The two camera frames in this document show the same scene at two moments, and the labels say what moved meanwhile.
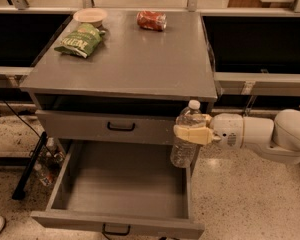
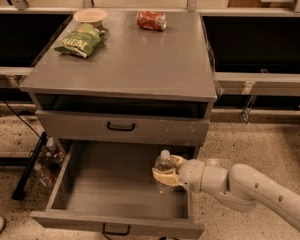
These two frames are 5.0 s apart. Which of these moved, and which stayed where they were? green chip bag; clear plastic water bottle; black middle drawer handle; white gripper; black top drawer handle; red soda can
Moved: white gripper; clear plastic water bottle
Stayed: black top drawer handle; red soda can; green chip bag; black middle drawer handle
